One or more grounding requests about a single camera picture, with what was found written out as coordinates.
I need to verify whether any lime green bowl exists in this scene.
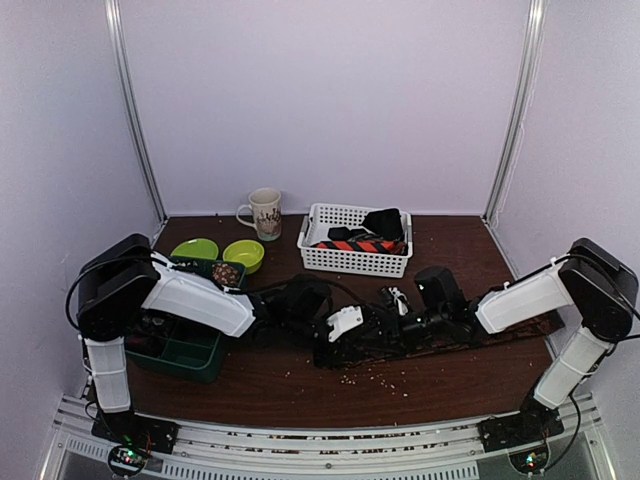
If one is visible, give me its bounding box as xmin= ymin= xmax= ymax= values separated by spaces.
xmin=223 ymin=239 xmax=265 ymax=275

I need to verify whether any aluminium frame post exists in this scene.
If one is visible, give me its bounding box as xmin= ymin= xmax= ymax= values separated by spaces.
xmin=484 ymin=0 xmax=547 ymax=225
xmin=104 ymin=0 xmax=168 ymax=223

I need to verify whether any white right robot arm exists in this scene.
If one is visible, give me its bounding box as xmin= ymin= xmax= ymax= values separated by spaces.
xmin=371 ymin=238 xmax=639 ymax=442

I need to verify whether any dark red patterned tie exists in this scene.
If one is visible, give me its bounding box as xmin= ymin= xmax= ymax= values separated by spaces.
xmin=338 ymin=313 xmax=564 ymax=367

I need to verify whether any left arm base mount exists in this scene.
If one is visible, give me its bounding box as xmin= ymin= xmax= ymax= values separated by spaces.
xmin=91 ymin=416 xmax=179 ymax=478

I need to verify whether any green compartment tray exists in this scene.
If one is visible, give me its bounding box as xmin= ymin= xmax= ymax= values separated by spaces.
xmin=123 ymin=255 xmax=247 ymax=385

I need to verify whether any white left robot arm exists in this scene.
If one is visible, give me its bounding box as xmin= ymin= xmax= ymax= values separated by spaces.
xmin=65 ymin=234 xmax=363 ymax=444

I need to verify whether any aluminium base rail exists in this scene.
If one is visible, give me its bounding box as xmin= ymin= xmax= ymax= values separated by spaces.
xmin=39 ymin=392 xmax=616 ymax=480

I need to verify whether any white perforated plastic basket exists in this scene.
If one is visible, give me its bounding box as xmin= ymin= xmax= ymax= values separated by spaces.
xmin=297 ymin=203 xmax=413 ymax=278

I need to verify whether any cream patterned mug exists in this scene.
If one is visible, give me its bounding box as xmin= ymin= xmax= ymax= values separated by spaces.
xmin=235 ymin=187 xmax=282 ymax=242

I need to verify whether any orange navy striped tie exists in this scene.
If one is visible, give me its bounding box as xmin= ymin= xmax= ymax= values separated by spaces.
xmin=312 ymin=241 xmax=407 ymax=255

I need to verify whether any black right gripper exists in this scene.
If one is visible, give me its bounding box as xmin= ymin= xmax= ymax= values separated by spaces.
xmin=356 ymin=306 xmax=448 ymax=355

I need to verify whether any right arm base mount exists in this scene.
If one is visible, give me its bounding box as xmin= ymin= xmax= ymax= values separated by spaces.
xmin=477 ymin=411 xmax=565 ymax=476

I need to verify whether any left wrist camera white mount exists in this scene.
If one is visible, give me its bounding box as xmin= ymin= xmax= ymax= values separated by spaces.
xmin=326 ymin=306 xmax=364 ymax=343

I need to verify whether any left aluminium frame post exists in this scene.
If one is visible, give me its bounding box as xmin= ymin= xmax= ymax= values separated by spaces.
xmin=104 ymin=0 xmax=168 ymax=223

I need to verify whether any rolled tie in tray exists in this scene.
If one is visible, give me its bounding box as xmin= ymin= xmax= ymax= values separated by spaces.
xmin=211 ymin=262 xmax=241 ymax=287

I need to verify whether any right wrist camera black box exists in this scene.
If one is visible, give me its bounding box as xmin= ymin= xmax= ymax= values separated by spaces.
xmin=414 ymin=266 xmax=468 ymax=311

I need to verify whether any lime green plate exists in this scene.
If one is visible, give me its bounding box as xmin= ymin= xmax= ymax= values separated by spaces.
xmin=171 ymin=238 xmax=219 ymax=260

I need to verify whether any right aluminium frame post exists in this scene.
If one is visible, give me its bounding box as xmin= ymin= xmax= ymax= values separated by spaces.
xmin=484 ymin=0 xmax=547 ymax=225

